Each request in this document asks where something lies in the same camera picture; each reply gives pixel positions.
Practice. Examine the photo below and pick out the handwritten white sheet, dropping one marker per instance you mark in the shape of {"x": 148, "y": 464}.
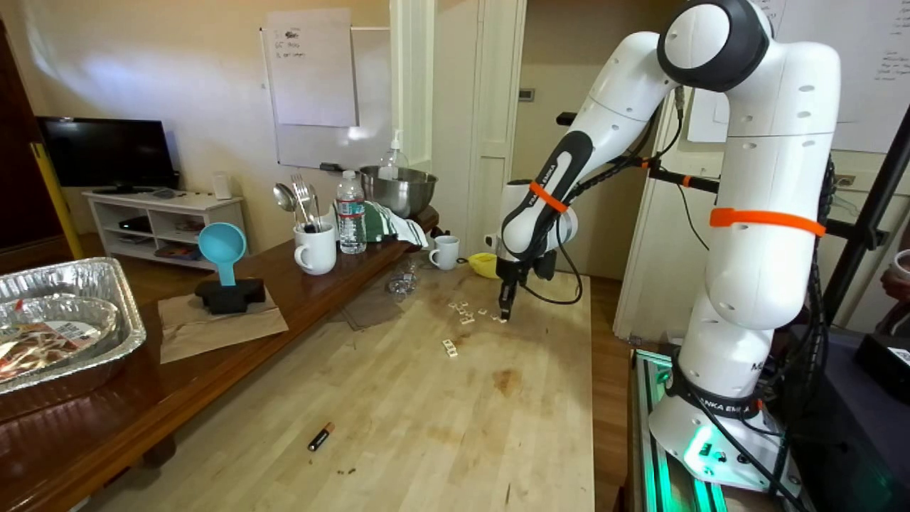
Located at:
{"x": 876, "y": 76}

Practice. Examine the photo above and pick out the black boom pole orange clamps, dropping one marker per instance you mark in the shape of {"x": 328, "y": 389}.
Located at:
{"x": 662, "y": 171}

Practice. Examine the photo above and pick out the white ceramic mug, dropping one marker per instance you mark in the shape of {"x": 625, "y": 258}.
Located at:
{"x": 443, "y": 251}
{"x": 315, "y": 255}

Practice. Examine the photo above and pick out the clear glass cup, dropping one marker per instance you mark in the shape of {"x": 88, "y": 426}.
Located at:
{"x": 401, "y": 278}

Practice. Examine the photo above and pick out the dark wooden table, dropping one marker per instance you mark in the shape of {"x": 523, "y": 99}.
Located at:
{"x": 94, "y": 427}

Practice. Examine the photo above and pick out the yellow stick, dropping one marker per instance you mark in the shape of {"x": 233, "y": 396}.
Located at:
{"x": 51, "y": 195}

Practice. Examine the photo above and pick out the wall light switch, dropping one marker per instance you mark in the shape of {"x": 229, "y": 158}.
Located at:
{"x": 527, "y": 94}

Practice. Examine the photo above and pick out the white counter cabinet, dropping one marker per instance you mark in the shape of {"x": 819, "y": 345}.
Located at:
{"x": 655, "y": 274}

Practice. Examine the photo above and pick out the clear water bottle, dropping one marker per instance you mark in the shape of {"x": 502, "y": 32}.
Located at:
{"x": 350, "y": 217}

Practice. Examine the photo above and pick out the white letter tile L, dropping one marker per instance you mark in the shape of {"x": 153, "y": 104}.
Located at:
{"x": 443, "y": 342}

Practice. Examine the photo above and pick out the white door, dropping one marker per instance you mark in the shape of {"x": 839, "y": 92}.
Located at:
{"x": 473, "y": 116}

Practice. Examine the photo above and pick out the white letter tile S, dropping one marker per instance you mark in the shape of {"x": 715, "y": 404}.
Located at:
{"x": 453, "y": 356}

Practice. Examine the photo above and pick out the black tripod pole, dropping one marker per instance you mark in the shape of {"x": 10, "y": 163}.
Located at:
{"x": 884, "y": 181}

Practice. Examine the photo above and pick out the black television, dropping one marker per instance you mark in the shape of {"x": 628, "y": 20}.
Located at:
{"x": 108, "y": 153}

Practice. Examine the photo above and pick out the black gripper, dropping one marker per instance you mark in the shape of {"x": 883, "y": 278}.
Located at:
{"x": 513, "y": 271}

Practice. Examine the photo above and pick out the aluminium foil tray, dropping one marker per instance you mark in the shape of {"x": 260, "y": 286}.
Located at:
{"x": 114, "y": 313}

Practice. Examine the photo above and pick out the small black marker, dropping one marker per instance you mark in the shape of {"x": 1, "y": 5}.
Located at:
{"x": 318, "y": 439}

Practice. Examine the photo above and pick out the dark wooden cabinet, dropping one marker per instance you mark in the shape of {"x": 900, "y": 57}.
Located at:
{"x": 17, "y": 144}

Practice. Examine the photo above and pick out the metal spoon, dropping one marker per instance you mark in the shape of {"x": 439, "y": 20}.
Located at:
{"x": 305, "y": 200}

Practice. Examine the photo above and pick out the stainless steel bowl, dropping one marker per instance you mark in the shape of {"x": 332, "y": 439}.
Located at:
{"x": 401, "y": 188}

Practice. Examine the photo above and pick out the brown paper sheet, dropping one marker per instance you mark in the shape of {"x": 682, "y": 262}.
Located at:
{"x": 216, "y": 332}

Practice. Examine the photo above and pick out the whiteboard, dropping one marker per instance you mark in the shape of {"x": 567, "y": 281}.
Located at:
{"x": 372, "y": 94}

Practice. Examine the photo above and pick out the clear pump dispenser bottle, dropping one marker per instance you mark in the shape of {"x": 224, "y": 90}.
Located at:
{"x": 391, "y": 163}

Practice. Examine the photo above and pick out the green striped white towel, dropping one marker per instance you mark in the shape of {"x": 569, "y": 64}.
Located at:
{"x": 394, "y": 227}

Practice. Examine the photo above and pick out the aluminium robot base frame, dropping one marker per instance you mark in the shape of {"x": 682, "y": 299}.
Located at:
{"x": 647, "y": 446}

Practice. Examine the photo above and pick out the white television stand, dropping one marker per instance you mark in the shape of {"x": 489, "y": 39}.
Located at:
{"x": 172, "y": 228}

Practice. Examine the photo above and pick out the white paper sheet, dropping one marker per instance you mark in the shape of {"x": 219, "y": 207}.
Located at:
{"x": 310, "y": 67}

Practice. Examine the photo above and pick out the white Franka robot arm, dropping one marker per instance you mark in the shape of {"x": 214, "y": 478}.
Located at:
{"x": 758, "y": 286}

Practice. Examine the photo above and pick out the black stand block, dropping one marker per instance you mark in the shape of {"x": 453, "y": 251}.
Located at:
{"x": 229, "y": 296}

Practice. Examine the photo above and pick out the black box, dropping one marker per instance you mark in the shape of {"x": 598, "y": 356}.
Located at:
{"x": 884, "y": 366}

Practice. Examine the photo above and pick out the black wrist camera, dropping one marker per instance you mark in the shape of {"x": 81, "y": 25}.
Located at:
{"x": 546, "y": 268}

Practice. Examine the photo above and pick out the metal ladle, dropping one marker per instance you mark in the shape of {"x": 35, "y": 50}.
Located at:
{"x": 286, "y": 198}

